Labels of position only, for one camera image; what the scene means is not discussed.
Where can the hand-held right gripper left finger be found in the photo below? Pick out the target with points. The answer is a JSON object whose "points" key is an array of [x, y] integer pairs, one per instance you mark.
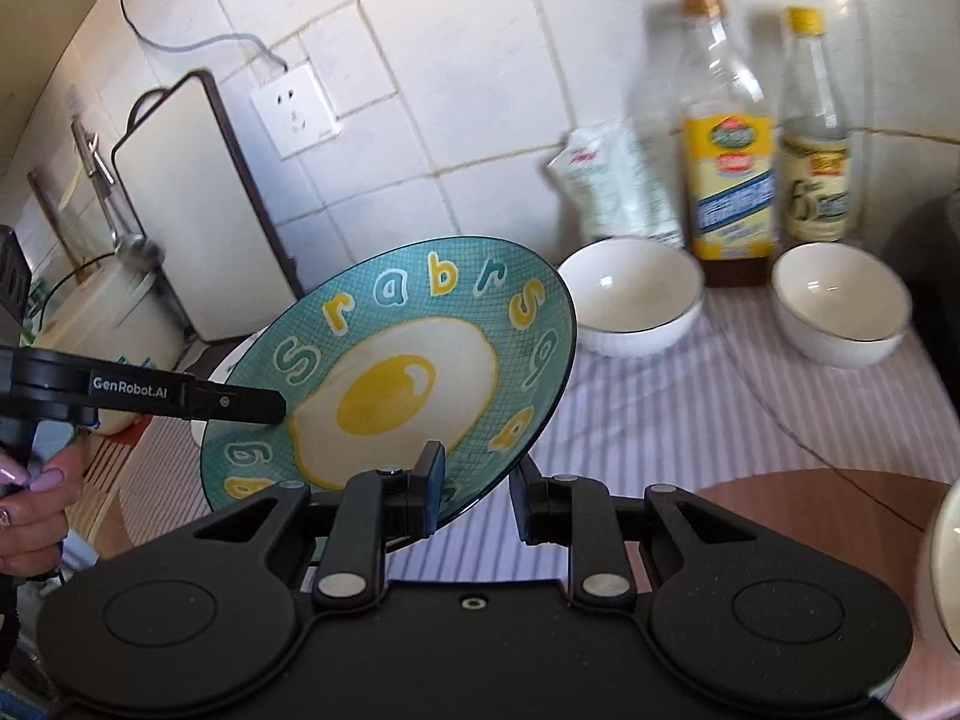
{"points": [[430, 484]]}

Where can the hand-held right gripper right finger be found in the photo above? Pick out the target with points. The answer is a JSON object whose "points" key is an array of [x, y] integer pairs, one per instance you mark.
{"points": [[525, 506]]}

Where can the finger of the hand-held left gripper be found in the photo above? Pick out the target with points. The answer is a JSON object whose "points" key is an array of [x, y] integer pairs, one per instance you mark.
{"points": [[240, 403]]}

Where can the white sun print plate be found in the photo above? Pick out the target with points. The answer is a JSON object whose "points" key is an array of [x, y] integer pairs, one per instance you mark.
{"points": [[225, 369]]}

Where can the teal fried egg print plate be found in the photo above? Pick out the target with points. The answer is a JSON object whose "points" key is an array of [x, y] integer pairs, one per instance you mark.
{"points": [[390, 390]]}

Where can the white ribbed bowl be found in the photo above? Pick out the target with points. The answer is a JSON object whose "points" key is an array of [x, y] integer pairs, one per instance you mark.
{"points": [[840, 307], [630, 300], [947, 562]]}

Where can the person's left hand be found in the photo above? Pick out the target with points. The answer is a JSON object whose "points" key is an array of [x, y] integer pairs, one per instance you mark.
{"points": [[41, 517]]}

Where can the white rice cooker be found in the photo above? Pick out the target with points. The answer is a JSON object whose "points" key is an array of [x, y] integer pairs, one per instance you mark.
{"points": [[112, 315]]}

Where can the metal ladle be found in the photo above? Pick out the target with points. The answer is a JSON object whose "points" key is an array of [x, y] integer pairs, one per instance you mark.
{"points": [[136, 244]]}

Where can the striped table cloth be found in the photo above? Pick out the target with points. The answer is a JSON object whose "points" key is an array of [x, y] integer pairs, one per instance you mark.
{"points": [[675, 412]]}

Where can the white cutting board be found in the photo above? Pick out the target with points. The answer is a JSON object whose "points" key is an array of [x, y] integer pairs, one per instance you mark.
{"points": [[202, 225]]}

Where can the white plastic bag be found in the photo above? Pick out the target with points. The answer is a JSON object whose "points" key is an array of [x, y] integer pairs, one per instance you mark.
{"points": [[622, 187]]}

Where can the yellow label oil bottle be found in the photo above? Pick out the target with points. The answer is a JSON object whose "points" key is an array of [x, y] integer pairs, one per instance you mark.
{"points": [[731, 187]]}

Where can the clear vinegar bottle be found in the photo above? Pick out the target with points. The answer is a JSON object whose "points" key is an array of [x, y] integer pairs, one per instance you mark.
{"points": [[816, 180]]}

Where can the white wall socket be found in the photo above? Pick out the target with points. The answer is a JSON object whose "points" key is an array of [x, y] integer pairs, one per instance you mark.
{"points": [[294, 111]]}

